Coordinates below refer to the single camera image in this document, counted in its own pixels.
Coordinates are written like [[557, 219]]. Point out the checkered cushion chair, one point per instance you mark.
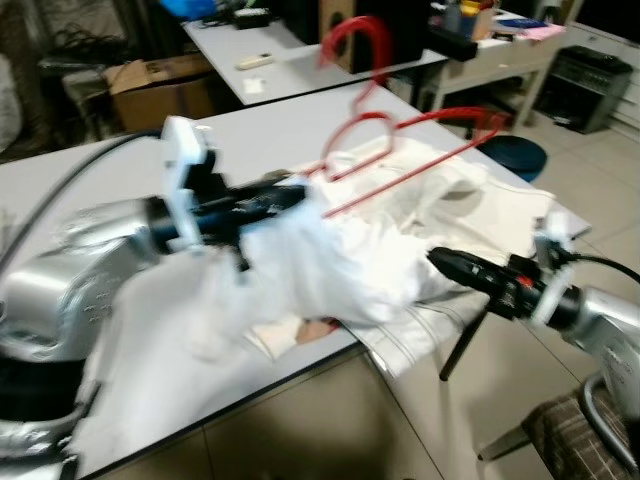
[[570, 440]]

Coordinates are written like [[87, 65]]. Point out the black desktop machine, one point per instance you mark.
[[590, 90]]

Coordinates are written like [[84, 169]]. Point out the brown wooden speaker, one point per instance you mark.
[[405, 30]]

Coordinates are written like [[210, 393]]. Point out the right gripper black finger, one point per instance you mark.
[[470, 265], [470, 283]]

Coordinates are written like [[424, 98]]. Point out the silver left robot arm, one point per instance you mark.
[[70, 270]]

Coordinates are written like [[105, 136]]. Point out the blue round stool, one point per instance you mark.
[[515, 158]]

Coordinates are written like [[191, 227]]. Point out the white desk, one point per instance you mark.
[[500, 55]]

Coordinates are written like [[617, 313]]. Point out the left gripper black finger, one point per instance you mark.
[[280, 195], [270, 215]]

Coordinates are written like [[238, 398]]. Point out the white remote control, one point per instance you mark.
[[254, 61]]

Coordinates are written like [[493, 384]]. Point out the red plastic hanger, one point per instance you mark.
[[440, 116]]

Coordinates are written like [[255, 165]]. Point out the cardboard box with numeral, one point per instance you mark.
[[160, 95]]

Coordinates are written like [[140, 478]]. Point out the white T-shirt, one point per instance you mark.
[[330, 270]]

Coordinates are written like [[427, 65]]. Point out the blue plastic box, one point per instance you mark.
[[190, 7]]

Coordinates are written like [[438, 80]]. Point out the grey desk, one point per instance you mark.
[[280, 60]]

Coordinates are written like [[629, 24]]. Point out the cream striped garment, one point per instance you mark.
[[480, 210]]

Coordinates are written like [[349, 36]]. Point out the small white card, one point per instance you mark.
[[253, 86]]

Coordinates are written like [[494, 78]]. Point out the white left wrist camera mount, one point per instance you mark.
[[185, 170]]

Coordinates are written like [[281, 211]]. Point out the black table leg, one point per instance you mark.
[[465, 340]]

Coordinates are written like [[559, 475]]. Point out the black soundbar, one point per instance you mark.
[[455, 42]]

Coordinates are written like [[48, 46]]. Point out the pink paper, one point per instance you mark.
[[543, 31]]

